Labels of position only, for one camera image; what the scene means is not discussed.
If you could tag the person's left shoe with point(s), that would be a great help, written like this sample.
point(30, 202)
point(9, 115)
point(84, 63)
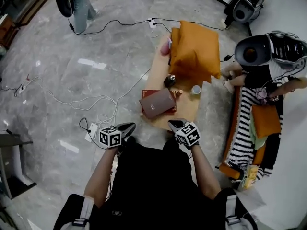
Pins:
point(129, 141)

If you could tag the white cup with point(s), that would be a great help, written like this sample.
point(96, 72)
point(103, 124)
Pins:
point(195, 90)

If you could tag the orange cushion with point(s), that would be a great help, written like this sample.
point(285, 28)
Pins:
point(173, 56)
point(199, 49)
point(266, 121)

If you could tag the person's black clothing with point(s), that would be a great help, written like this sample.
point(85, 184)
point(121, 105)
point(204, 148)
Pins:
point(153, 188)

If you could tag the yellow book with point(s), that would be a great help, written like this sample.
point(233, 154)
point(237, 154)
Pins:
point(250, 176)

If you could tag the brown book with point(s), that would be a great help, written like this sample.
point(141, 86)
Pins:
point(157, 103)

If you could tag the dark soap dispenser bottle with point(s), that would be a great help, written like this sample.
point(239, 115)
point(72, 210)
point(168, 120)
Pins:
point(169, 81)

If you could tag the low wooden cabinet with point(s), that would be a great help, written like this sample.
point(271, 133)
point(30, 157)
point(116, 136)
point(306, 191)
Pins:
point(36, 6)

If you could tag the person's left forearm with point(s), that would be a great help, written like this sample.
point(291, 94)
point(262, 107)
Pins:
point(100, 174)

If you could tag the pink cloth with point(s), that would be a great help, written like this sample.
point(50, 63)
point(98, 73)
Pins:
point(261, 96)

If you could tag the red hardcover book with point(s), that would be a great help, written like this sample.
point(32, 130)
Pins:
point(145, 93)

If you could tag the pink bottle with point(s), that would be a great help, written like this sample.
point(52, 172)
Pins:
point(165, 49)

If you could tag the small orange bottle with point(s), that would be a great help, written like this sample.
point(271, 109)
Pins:
point(180, 93)

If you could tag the grey cabinet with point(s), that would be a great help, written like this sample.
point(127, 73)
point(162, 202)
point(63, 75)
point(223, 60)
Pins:
point(9, 139)

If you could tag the white power strip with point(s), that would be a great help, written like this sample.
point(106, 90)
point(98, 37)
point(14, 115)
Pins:
point(91, 132)
point(22, 89)
point(152, 23)

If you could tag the wooden coffee table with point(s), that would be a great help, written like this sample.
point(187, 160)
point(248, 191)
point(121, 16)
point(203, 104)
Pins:
point(184, 109)

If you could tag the person's right forearm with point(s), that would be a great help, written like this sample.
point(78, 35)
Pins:
point(204, 171)

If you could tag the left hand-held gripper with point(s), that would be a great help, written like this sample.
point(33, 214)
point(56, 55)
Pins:
point(110, 138)

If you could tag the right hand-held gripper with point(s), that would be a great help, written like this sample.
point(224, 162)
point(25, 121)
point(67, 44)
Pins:
point(189, 134)

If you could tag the light green cushion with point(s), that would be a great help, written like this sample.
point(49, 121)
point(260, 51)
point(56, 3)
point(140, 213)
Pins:
point(259, 141)

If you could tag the black white striped blanket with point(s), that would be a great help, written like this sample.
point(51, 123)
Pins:
point(242, 142)

